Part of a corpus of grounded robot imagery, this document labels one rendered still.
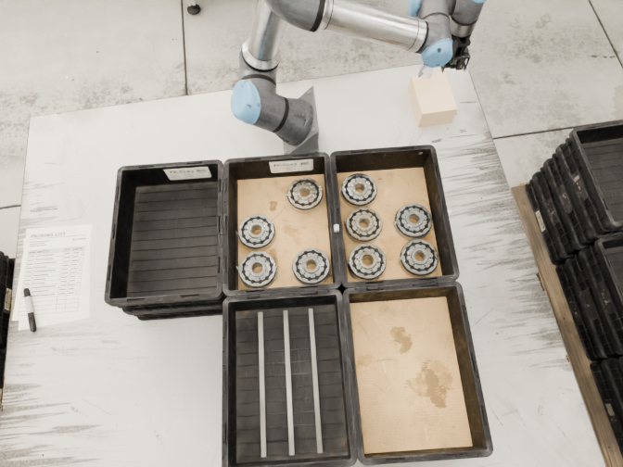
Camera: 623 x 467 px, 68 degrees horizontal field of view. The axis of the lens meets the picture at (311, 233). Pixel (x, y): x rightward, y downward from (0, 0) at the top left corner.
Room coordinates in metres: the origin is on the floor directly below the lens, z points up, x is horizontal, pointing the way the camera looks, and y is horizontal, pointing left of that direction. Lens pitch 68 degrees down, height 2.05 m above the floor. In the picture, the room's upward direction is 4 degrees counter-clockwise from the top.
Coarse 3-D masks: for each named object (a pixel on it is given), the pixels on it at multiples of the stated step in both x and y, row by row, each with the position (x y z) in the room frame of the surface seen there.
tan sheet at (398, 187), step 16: (384, 176) 0.65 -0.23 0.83; (400, 176) 0.65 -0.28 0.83; (416, 176) 0.65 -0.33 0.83; (384, 192) 0.60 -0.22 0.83; (400, 192) 0.60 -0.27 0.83; (416, 192) 0.60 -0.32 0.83; (352, 208) 0.55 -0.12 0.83; (384, 208) 0.55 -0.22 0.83; (384, 224) 0.50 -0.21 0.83; (432, 224) 0.49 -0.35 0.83; (384, 240) 0.45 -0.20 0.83; (400, 240) 0.45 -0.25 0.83; (432, 240) 0.44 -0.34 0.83; (416, 256) 0.40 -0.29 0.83; (384, 272) 0.36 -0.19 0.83; (400, 272) 0.35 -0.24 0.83; (432, 272) 0.35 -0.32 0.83
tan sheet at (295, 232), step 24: (240, 192) 0.63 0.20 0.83; (264, 192) 0.63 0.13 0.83; (240, 216) 0.56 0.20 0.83; (288, 216) 0.55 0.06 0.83; (312, 216) 0.54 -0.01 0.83; (288, 240) 0.47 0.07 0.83; (312, 240) 0.47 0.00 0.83; (288, 264) 0.40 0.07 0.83; (312, 264) 0.39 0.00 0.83; (240, 288) 0.34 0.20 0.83
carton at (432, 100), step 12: (444, 72) 1.07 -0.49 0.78; (420, 84) 1.03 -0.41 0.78; (432, 84) 1.02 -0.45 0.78; (444, 84) 1.02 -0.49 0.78; (420, 96) 0.98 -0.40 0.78; (432, 96) 0.97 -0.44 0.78; (444, 96) 0.97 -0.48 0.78; (420, 108) 0.93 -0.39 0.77; (432, 108) 0.93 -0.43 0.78; (444, 108) 0.92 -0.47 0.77; (456, 108) 0.92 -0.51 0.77; (420, 120) 0.91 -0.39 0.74; (432, 120) 0.91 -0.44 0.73; (444, 120) 0.91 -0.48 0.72
